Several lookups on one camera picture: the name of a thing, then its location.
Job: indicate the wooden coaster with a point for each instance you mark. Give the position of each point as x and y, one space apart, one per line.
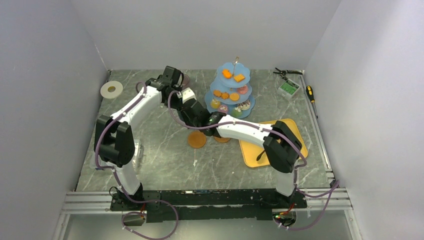
196 139
222 139

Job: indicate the black food tongs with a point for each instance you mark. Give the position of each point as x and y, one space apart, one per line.
260 156

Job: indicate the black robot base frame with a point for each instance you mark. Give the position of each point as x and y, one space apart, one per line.
212 204

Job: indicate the blue three-tier cake stand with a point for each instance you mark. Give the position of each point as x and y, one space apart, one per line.
230 86

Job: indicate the white tape roll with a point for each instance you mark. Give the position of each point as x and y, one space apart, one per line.
111 90

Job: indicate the purple cupcake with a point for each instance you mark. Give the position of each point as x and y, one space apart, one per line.
223 108

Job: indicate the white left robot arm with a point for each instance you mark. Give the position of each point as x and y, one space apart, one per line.
114 145

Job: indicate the chocolate white sprinkled donut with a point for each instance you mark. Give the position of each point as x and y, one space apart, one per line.
244 106

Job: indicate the green cupcake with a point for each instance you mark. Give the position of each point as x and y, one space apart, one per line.
236 112

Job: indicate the square cracker biscuit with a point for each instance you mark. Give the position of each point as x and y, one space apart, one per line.
238 78

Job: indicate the green white electronic box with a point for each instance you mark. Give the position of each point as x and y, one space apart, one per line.
288 89

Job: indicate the orange fish-shaped cookie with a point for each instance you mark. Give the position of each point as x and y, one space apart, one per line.
226 74

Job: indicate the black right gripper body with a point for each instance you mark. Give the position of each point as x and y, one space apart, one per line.
187 120

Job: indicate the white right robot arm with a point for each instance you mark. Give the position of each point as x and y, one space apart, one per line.
279 143

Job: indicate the yellow black screwdriver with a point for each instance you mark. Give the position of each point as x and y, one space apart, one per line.
310 95

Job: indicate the yellow serving tray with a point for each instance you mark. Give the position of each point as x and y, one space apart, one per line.
250 151

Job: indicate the purple-grey mug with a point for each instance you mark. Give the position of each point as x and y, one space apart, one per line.
185 80

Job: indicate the pink cupcake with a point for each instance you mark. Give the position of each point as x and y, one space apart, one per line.
243 90

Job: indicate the clear plastic screw box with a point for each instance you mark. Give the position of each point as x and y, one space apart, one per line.
135 161

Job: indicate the dark orange swirl cookie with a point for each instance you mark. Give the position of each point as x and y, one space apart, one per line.
225 95

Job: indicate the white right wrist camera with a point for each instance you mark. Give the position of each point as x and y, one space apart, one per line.
187 94

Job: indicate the yellow cupcake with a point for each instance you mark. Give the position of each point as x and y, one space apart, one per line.
214 103

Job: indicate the round orange cookie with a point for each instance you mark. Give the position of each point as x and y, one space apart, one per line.
234 97

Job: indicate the black pliers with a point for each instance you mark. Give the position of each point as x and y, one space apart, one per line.
284 73

